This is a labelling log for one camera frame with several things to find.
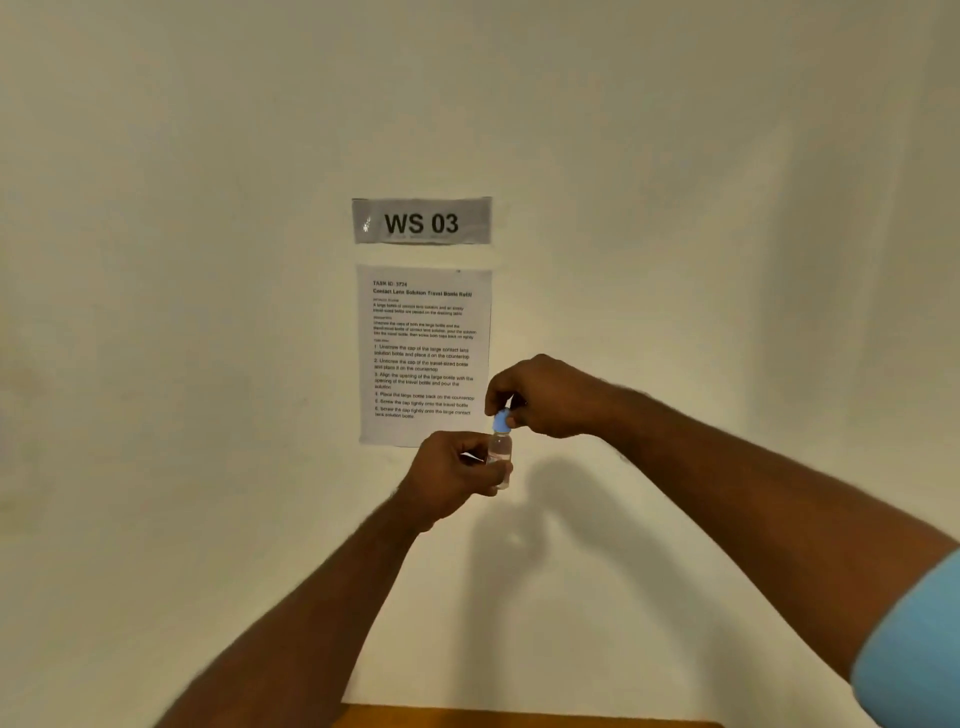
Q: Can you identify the white printed instruction sheet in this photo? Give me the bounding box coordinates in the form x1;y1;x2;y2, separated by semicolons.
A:
355;264;493;449

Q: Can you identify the person's left forearm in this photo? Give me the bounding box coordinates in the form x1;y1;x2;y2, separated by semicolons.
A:
153;491;432;728

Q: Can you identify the light blue shirt sleeve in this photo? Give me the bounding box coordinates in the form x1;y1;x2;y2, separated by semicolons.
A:
850;547;960;728

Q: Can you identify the small clear travel bottle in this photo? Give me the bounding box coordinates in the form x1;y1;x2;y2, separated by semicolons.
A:
486;429;514;491

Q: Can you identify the person's left hand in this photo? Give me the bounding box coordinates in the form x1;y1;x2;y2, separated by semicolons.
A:
395;431;515;534

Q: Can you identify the grey wall label sign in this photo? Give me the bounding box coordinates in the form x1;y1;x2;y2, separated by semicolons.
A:
351;197;494;246

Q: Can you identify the person's right forearm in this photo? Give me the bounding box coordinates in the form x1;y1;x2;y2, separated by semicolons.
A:
600;384;960;684

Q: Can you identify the person's right hand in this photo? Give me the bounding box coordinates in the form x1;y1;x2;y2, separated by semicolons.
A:
484;354;625;441

